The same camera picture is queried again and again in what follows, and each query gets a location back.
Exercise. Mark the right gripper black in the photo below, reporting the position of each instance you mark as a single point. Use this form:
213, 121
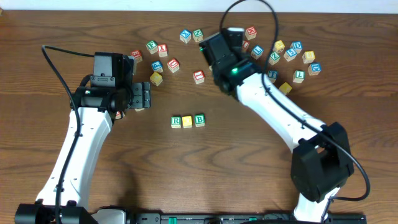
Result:
206, 50

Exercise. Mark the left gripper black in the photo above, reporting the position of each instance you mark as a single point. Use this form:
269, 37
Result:
140, 95

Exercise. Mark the green B block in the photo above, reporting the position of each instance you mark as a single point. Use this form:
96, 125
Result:
199, 120

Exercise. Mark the green R block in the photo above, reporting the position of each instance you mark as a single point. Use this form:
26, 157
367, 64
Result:
176, 122

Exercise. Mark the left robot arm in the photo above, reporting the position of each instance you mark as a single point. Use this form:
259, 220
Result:
101, 98

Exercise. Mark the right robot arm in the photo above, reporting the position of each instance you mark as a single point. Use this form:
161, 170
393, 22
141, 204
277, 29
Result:
319, 169

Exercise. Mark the red I block right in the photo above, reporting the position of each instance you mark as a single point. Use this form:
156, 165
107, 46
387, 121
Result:
245, 46

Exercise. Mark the red i block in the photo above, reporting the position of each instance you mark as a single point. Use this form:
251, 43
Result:
245, 46
199, 77

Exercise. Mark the red block upper left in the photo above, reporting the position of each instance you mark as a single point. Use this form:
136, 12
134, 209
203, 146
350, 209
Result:
137, 56

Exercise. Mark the green N block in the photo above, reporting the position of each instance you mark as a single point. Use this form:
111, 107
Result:
197, 35

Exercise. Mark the red H block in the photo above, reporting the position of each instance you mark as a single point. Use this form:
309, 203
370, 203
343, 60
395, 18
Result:
250, 33

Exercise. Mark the red I block centre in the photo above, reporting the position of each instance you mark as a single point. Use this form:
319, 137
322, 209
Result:
199, 77

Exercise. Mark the blue L block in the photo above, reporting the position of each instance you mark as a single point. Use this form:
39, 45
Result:
257, 51

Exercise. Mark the blue X block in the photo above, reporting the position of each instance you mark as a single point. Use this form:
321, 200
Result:
185, 36

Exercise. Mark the blue P block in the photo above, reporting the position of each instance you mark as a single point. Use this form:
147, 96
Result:
157, 66

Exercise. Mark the red U block lower left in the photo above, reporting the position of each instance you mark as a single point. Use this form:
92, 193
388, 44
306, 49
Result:
119, 115

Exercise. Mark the red u block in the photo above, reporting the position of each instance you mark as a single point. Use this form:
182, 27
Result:
119, 115
173, 65

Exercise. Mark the green F block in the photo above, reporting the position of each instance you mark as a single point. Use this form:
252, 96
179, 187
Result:
152, 47

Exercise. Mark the red U block upper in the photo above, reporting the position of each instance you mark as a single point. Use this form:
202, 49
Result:
173, 65

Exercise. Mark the red Y block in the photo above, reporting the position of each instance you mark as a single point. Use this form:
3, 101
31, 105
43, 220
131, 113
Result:
162, 50

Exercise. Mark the green Z block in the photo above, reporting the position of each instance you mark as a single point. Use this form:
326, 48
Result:
274, 58

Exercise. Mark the blue T block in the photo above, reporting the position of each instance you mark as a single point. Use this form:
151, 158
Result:
272, 75

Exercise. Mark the blue 5 block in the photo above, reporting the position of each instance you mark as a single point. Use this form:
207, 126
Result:
290, 54

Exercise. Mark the blue D block upper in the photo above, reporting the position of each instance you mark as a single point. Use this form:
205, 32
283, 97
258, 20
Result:
297, 46

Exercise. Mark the blue d block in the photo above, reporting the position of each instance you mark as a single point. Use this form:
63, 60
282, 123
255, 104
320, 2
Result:
297, 46
314, 69

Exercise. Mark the green L block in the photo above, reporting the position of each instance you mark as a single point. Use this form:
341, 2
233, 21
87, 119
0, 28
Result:
299, 76

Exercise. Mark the yellow 8 block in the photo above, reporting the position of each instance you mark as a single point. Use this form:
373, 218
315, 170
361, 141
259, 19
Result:
308, 57

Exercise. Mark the blue D block right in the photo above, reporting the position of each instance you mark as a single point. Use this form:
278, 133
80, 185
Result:
314, 69

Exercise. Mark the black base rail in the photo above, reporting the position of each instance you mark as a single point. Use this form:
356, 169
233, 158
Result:
248, 219

